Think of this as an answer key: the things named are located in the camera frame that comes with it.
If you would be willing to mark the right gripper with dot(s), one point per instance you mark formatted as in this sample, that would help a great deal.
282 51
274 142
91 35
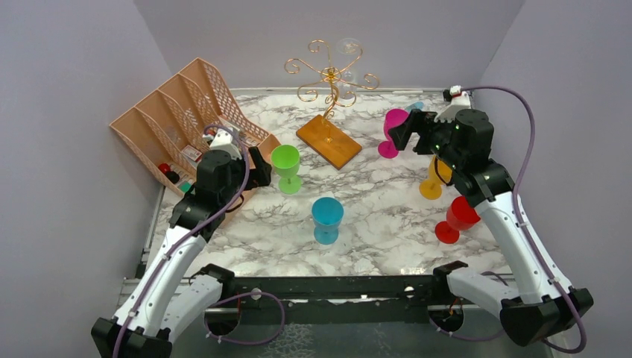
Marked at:
414 123

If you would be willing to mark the green wine glass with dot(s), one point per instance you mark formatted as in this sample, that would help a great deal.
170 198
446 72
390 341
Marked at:
286 163

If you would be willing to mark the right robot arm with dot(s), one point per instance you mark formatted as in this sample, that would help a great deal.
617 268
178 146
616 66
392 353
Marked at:
544 301

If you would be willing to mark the clear wine glass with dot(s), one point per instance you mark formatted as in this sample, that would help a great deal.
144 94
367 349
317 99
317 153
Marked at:
349 49

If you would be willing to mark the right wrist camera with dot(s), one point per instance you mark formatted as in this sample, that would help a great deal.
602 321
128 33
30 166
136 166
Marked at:
458 99

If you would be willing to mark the blue wine glass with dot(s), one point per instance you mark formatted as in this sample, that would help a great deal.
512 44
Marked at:
327 214

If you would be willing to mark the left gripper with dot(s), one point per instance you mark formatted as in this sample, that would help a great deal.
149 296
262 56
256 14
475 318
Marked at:
260 176

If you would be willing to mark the red wine glass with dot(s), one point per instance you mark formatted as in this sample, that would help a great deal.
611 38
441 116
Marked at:
460 216

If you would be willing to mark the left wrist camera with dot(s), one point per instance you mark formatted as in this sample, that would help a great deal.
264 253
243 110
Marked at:
226 141

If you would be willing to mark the small card box in organizer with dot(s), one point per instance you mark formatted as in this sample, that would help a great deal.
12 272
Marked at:
191 153

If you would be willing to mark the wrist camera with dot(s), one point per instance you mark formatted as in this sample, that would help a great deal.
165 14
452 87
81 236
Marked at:
458 99
226 141

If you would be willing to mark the gold wine glass rack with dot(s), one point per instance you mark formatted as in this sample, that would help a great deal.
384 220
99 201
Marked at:
320 133

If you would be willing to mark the red black item in organizer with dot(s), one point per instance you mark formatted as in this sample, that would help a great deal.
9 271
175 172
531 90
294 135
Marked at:
169 173

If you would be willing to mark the pink plastic desk organizer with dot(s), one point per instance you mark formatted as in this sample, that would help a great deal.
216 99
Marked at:
158 127

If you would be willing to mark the yellow wine glass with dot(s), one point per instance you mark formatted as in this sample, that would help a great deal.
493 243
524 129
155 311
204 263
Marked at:
439 175

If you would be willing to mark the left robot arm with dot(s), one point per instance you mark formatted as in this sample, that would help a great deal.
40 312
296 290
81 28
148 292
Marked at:
149 322

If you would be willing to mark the small blue white package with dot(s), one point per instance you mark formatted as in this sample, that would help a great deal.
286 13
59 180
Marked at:
418 105

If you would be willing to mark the black mounting rail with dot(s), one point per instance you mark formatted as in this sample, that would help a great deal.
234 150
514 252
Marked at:
313 300

